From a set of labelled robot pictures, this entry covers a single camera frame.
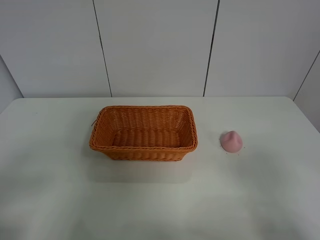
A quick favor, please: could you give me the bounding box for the pink peach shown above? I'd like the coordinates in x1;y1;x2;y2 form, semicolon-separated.
219;130;243;153

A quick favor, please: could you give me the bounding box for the orange woven rectangular basket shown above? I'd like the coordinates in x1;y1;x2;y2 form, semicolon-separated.
89;105;198;162

